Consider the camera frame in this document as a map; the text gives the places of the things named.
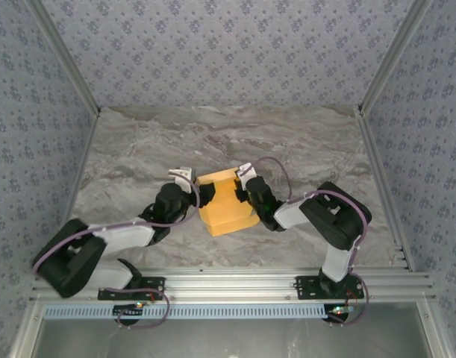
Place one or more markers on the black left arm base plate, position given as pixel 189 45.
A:
pixel 145 289

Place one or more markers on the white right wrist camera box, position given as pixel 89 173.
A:
pixel 247 177

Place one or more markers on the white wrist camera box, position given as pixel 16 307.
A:
pixel 183 177
pixel 247 177

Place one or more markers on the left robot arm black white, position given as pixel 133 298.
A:
pixel 119 233

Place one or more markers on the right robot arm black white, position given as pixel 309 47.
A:
pixel 336 220

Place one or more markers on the aluminium table side rail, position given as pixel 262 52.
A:
pixel 383 186
pixel 79 168

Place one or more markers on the yellow paper box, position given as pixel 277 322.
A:
pixel 227 212

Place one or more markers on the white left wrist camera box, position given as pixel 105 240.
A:
pixel 183 177

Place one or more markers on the aluminium crossbar rail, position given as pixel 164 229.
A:
pixel 227 285

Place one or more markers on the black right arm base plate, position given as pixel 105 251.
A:
pixel 309 289

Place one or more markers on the small black controller board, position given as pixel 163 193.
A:
pixel 127 312
pixel 339 313

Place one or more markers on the aluminium corner post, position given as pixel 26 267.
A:
pixel 392 56
pixel 65 56

